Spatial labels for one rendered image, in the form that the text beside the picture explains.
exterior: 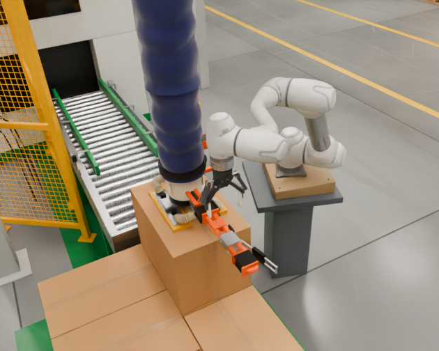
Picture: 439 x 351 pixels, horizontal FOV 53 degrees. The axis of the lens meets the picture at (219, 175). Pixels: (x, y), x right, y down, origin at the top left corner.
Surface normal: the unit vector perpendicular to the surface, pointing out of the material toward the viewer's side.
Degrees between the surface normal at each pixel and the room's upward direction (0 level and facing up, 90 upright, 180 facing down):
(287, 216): 90
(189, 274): 90
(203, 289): 90
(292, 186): 5
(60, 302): 0
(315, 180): 5
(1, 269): 90
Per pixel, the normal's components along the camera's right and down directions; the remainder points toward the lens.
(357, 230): -0.05, -0.82
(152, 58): -0.39, 0.30
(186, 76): 0.67, 0.55
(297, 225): 0.14, 0.57
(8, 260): 0.47, 0.49
